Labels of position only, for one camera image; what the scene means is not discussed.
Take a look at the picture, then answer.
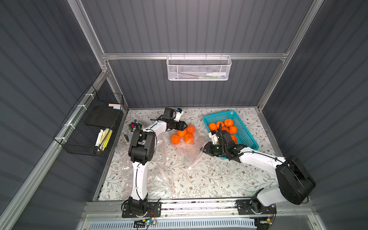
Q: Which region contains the orange from cluster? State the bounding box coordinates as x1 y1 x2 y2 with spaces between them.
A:
231 135 237 144

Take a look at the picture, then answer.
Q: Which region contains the extra orange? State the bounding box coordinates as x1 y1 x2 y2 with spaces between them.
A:
228 126 238 135

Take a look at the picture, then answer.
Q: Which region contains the clear pink-dotted zip-top bag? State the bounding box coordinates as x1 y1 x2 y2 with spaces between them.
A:
115 136 175 200

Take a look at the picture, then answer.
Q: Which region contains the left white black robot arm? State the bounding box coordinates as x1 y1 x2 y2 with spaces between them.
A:
127 108 188 213

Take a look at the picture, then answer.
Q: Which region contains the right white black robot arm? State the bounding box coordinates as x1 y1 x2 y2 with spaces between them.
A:
201 131 316 213

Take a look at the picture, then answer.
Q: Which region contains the teal plastic basket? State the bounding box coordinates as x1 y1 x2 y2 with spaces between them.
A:
203 110 259 150

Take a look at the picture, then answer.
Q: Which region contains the pink pen cup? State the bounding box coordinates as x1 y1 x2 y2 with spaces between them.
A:
128 120 143 135

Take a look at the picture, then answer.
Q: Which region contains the yellow marker in basket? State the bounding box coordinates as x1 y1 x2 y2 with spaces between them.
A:
97 128 113 152

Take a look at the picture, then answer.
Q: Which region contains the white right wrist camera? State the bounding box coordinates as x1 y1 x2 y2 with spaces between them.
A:
209 132 219 145

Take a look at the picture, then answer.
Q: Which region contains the white wire wall basket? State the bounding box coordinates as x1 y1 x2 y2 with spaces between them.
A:
166 55 232 81

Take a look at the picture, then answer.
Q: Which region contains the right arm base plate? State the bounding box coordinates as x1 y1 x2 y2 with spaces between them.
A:
235 199 277 216

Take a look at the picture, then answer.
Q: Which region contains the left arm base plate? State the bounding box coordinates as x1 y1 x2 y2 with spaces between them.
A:
121 200 162 218

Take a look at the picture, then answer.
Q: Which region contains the black wire wall basket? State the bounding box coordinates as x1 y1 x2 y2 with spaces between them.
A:
54 85 125 157

